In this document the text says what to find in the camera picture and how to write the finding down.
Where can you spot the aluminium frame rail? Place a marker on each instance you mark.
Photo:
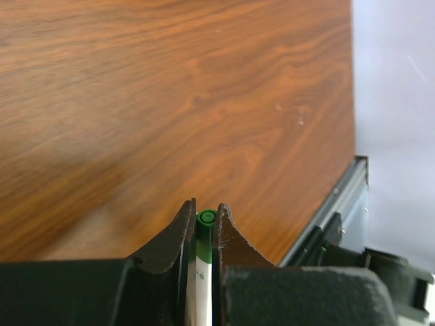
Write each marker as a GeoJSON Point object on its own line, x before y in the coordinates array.
{"type": "Point", "coordinates": [340, 224]}

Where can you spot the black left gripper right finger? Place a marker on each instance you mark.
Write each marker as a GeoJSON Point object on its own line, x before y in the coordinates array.
{"type": "Point", "coordinates": [248, 289]}

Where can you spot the white pen green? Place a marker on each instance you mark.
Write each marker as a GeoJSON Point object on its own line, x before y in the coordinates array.
{"type": "Point", "coordinates": [199, 293]}

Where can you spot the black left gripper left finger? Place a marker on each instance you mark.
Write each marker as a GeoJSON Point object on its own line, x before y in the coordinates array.
{"type": "Point", "coordinates": [155, 285]}

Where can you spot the green pen cap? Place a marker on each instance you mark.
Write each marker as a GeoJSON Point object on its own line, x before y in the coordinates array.
{"type": "Point", "coordinates": [205, 221]}

